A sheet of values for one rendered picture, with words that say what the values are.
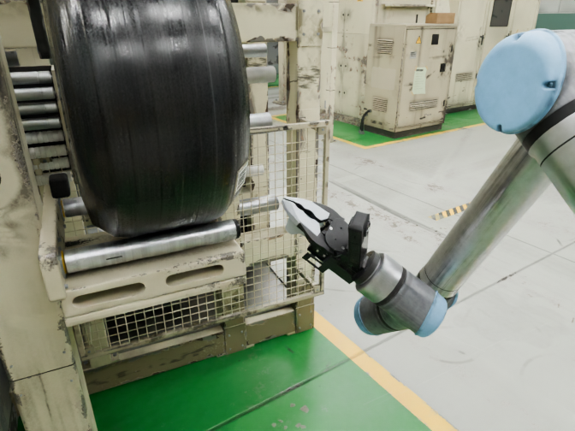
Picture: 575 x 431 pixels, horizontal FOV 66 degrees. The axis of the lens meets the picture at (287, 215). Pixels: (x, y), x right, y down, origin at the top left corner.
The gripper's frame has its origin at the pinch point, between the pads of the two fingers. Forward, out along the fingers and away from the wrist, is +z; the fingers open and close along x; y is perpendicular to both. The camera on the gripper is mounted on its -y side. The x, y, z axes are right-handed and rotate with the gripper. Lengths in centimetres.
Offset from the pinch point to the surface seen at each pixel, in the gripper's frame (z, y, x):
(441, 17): -45, 148, 487
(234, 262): 0.7, 20.2, -5.7
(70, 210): 38, 41, -8
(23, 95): 65, 37, 7
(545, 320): -141, 71, 98
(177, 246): 11.9, 19.6, -10.6
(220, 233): 6.6, 17.4, -3.6
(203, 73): 23.4, -13.5, -1.6
